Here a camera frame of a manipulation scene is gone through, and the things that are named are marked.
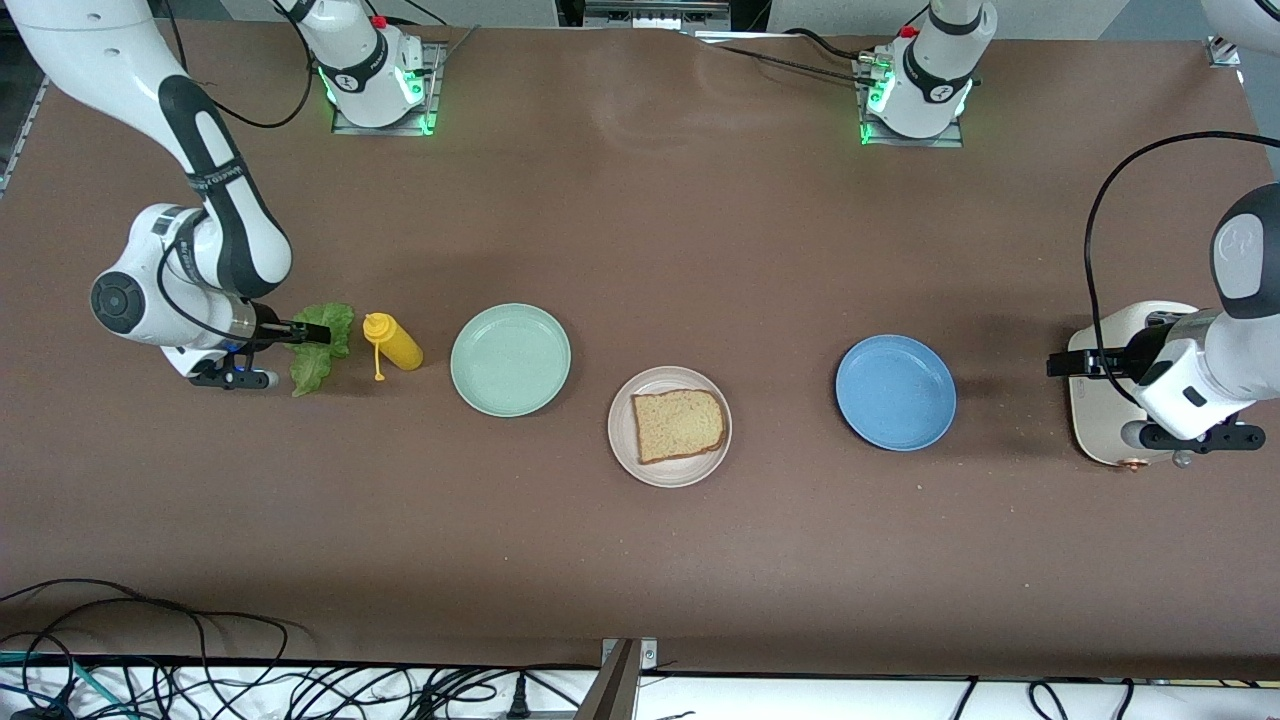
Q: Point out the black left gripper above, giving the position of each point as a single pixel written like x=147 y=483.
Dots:
x=1136 y=355

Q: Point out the green lettuce leaf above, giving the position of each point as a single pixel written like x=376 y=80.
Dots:
x=312 y=375

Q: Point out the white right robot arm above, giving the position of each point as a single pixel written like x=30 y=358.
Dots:
x=80 y=40

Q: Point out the black power plug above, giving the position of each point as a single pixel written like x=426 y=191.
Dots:
x=518 y=700

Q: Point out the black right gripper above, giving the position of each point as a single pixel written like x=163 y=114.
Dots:
x=268 y=324

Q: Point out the mint green plate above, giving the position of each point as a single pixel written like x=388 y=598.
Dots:
x=510 y=360

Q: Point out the beige plate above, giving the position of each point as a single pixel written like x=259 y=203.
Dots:
x=670 y=379

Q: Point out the aluminium frame rail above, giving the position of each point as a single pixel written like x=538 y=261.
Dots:
x=1222 y=58
x=30 y=122

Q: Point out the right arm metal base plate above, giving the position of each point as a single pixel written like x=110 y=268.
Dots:
x=438 y=80

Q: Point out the white toaster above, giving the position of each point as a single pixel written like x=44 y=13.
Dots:
x=1095 y=425

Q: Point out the grey metal table bracket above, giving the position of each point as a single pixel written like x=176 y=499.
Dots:
x=615 y=690

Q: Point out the blue plate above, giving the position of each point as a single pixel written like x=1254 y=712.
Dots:
x=895 y=392

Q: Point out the brown bread slice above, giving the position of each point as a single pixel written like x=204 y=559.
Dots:
x=680 y=425

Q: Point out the yellow mustard squeeze bottle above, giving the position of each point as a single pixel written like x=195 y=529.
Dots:
x=400 y=348

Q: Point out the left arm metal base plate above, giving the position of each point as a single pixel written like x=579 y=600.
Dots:
x=940 y=143

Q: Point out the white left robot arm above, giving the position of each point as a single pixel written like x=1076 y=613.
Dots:
x=1245 y=260

